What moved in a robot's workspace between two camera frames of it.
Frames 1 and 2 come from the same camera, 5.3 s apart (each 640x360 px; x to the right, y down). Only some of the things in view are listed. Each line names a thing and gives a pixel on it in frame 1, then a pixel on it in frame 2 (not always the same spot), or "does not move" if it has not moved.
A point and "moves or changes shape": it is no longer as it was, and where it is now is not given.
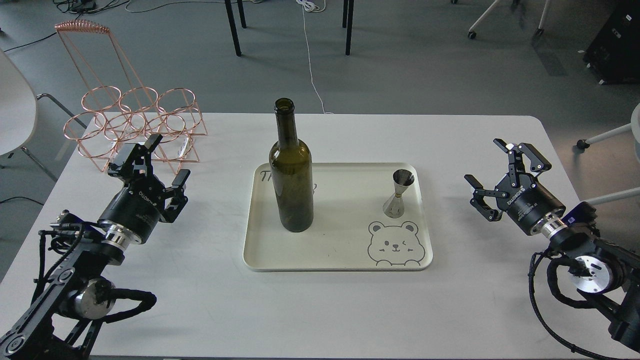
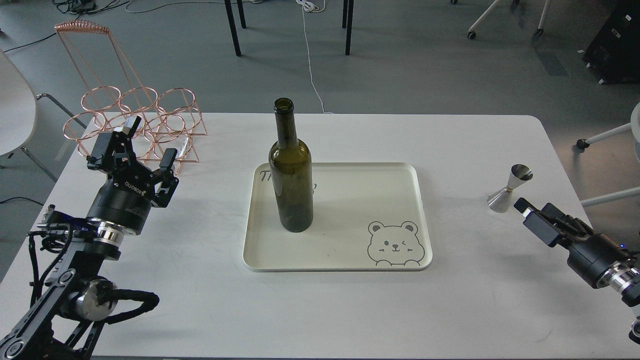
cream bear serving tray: (350, 232) does not move
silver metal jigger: (394, 207) moves or changes shape
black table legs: (235, 34) does not move
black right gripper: (535, 210) -> (589, 258)
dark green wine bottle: (291, 172) does not move
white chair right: (634, 128) does not move
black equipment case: (614, 54) does not move
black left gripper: (134, 213) -> (125, 201)
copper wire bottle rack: (119, 114) does not move
